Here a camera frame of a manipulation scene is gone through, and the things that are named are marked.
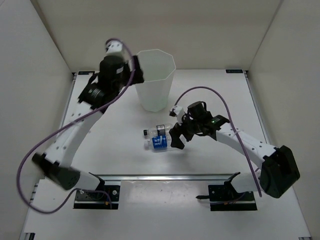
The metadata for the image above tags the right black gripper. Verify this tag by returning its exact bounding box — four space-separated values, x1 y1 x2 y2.
170 112 203 149

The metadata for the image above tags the clear bottle black label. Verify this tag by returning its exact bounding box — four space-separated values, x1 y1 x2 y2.
143 123 173 138

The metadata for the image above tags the clear bottle blue label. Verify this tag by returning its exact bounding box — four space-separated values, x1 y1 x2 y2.
144 135 180 152

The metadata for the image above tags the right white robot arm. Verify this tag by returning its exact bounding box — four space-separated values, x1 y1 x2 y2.
169 101 301 200

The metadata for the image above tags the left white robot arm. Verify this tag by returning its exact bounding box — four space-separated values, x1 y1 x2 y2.
32 55 144 200

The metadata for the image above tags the white octagonal plastic bin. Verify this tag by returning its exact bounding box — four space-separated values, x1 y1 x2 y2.
135 49 176 113

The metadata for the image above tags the left black corner label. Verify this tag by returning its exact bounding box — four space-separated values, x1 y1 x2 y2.
77 71 95 75

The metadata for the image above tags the black corner label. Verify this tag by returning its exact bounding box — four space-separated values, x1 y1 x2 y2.
225 69 243 74
77 71 95 75

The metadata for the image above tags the right black corner label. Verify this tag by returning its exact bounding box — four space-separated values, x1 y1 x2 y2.
225 69 243 74

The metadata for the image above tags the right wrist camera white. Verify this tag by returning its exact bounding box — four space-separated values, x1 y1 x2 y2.
169 105 186 125

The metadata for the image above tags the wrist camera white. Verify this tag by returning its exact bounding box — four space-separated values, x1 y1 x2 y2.
105 40 124 56
169 105 186 125

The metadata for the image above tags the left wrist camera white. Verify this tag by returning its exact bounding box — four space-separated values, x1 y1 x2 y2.
105 40 124 56

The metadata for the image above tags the aluminium table edge rail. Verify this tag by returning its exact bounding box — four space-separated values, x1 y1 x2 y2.
98 174 235 181

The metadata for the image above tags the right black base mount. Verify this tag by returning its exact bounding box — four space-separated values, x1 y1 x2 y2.
195 184 258 212

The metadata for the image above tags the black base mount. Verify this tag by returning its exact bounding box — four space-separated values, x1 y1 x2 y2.
195 184 258 212
73 181 121 210

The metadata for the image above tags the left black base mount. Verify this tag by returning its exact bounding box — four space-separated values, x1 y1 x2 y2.
73 181 121 210

